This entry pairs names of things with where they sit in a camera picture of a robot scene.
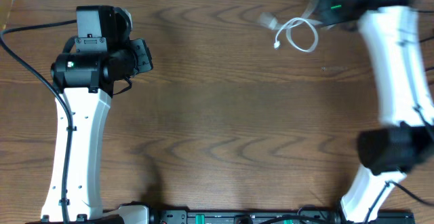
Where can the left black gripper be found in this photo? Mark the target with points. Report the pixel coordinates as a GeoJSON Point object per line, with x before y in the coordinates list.
{"type": "Point", "coordinates": [146, 63]}

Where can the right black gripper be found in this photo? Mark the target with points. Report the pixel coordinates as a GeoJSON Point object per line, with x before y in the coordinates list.
{"type": "Point", "coordinates": [334, 15]}

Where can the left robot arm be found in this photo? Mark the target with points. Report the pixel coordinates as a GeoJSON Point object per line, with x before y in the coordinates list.
{"type": "Point", "coordinates": [83, 76]}

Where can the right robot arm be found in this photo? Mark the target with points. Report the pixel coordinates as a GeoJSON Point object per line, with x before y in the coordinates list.
{"type": "Point", "coordinates": [405, 138]}

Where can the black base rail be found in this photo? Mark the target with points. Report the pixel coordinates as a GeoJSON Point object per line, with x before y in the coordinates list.
{"type": "Point", "coordinates": [306, 214]}

